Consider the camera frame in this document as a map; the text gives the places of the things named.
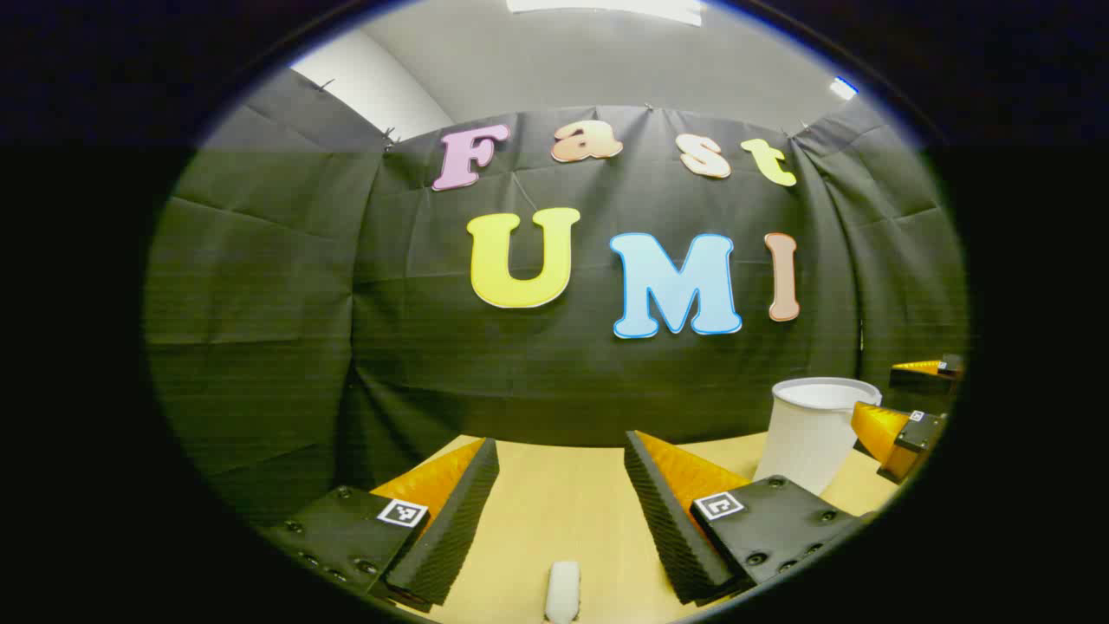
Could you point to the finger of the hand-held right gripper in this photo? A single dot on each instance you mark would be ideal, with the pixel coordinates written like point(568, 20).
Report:
point(892, 433)
point(931, 368)

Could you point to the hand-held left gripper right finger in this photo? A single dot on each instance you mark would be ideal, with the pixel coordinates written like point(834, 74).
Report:
point(667, 530)

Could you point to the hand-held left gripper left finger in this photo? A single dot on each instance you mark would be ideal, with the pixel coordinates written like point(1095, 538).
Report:
point(450, 530)

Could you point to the white garbage bin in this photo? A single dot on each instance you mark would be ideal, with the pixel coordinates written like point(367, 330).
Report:
point(806, 442)

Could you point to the small white broom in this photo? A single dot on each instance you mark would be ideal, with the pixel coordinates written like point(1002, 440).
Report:
point(562, 591)

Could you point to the light wooden desktop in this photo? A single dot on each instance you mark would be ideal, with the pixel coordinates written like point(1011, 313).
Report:
point(563, 503)

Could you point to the ceiling light panel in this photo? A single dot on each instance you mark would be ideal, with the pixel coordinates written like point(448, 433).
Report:
point(842, 87)
point(606, 7)

